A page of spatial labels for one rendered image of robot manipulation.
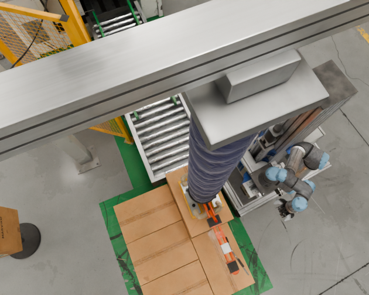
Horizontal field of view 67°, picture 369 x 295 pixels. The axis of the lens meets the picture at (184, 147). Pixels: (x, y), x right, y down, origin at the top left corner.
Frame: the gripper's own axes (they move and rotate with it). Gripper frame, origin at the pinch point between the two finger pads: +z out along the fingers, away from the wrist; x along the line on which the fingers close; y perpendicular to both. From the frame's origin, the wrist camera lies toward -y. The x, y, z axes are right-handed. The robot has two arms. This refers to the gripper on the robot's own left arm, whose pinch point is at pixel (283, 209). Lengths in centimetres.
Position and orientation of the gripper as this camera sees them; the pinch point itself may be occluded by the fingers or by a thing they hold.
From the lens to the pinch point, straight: 204.0
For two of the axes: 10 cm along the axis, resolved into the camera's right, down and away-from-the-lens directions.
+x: 4.7, 8.4, -2.9
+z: 0.0, 3.2, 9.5
